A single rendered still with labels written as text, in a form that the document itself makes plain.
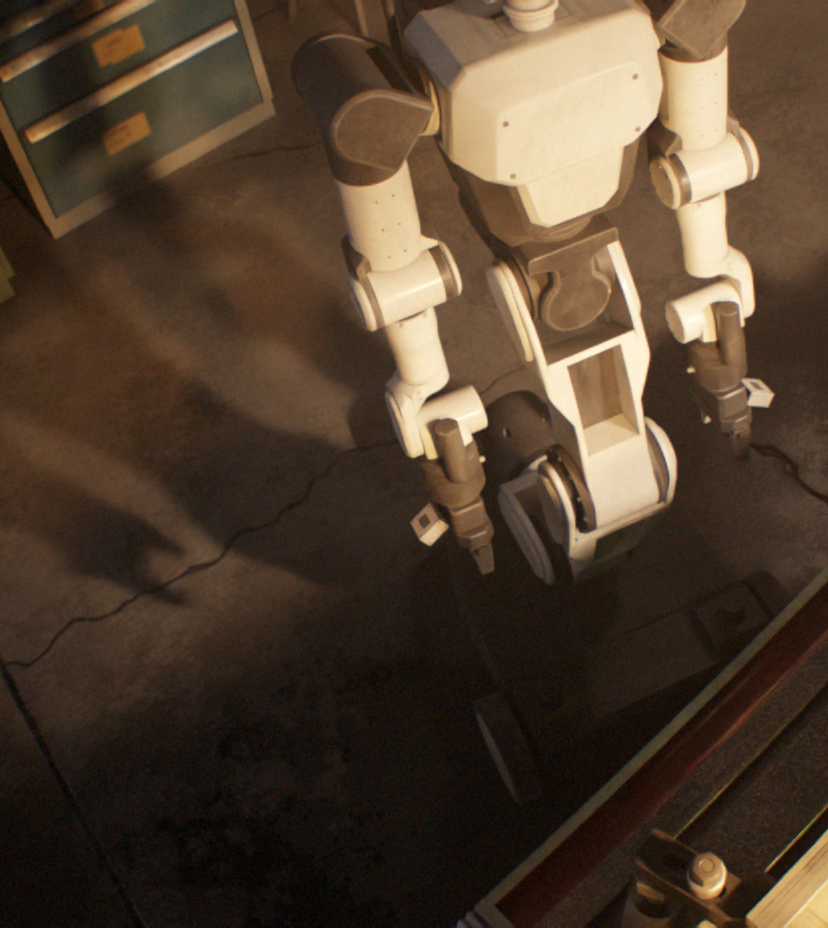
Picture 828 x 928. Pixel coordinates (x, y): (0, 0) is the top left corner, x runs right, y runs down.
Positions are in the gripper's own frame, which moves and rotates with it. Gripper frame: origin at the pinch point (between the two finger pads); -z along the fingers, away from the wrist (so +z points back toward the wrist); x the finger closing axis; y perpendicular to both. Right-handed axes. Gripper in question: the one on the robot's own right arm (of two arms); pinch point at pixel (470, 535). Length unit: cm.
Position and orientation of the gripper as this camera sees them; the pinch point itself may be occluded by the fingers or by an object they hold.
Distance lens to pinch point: 204.3
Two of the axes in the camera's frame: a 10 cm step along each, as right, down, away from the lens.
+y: 9.2, -3.9, 1.0
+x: 3.3, 5.8, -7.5
